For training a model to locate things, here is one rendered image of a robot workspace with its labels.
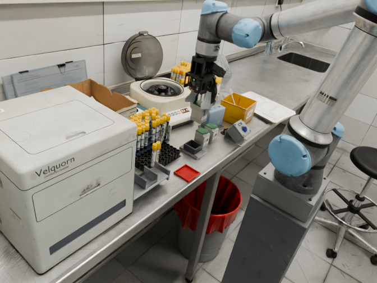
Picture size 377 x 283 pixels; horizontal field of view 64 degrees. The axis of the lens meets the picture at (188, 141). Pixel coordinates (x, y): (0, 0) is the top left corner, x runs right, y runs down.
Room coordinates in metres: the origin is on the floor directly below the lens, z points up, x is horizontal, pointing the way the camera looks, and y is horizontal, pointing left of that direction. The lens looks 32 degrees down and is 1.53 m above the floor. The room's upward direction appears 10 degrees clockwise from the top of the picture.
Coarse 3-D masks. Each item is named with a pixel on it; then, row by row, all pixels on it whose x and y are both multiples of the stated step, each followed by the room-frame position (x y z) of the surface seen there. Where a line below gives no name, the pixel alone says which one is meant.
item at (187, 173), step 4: (180, 168) 0.85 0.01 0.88; (184, 168) 0.86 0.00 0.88; (188, 168) 0.86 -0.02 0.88; (192, 168) 0.86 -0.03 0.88; (176, 172) 0.82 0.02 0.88; (180, 172) 0.83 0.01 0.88; (184, 172) 0.84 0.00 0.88; (188, 172) 0.84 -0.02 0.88; (192, 172) 0.85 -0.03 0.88; (196, 172) 0.85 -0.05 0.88; (180, 176) 0.81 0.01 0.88; (184, 176) 0.82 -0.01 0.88; (188, 176) 0.82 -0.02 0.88; (192, 176) 0.82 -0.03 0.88; (196, 176) 0.83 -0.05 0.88; (188, 180) 0.79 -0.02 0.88
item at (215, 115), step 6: (210, 108) 1.18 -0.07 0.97; (216, 108) 1.19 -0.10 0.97; (222, 108) 1.20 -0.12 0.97; (210, 114) 1.14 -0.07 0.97; (216, 114) 1.17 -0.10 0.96; (222, 114) 1.21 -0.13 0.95; (210, 120) 1.15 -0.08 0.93; (216, 120) 1.18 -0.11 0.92; (222, 120) 1.22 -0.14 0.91; (198, 126) 1.18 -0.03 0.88; (204, 126) 1.15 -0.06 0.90; (222, 126) 1.21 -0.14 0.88
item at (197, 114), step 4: (192, 104) 0.97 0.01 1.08; (192, 108) 0.97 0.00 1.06; (196, 108) 0.96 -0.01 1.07; (200, 108) 0.95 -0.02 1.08; (192, 112) 0.97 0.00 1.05; (196, 112) 0.96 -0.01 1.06; (200, 112) 0.95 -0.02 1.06; (192, 116) 0.97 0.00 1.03; (196, 116) 0.96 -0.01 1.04; (200, 116) 0.95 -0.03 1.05; (204, 116) 0.96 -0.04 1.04; (192, 120) 0.97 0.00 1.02; (196, 120) 0.96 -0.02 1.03; (200, 120) 0.95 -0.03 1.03; (204, 120) 0.97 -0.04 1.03
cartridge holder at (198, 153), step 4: (192, 140) 1.00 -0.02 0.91; (184, 144) 0.97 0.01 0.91; (188, 144) 0.99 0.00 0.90; (192, 144) 1.00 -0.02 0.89; (196, 144) 0.99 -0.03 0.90; (200, 144) 0.98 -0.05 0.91; (180, 148) 0.97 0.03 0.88; (184, 148) 0.97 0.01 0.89; (188, 148) 0.96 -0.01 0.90; (192, 148) 0.95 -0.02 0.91; (196, 148) 0.95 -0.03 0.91; (200, 148) 0.97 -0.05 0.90; (188, 152) 0.95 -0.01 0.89; (192, 152) 0.95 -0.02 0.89; (196, 152) 0.95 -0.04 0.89; (200, 152) 0.96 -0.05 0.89; (204, 152) 0.97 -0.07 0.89; (192, 156) 0.94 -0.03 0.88; (196, 156) 0.93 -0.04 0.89; (200, 156) 0.95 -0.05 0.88
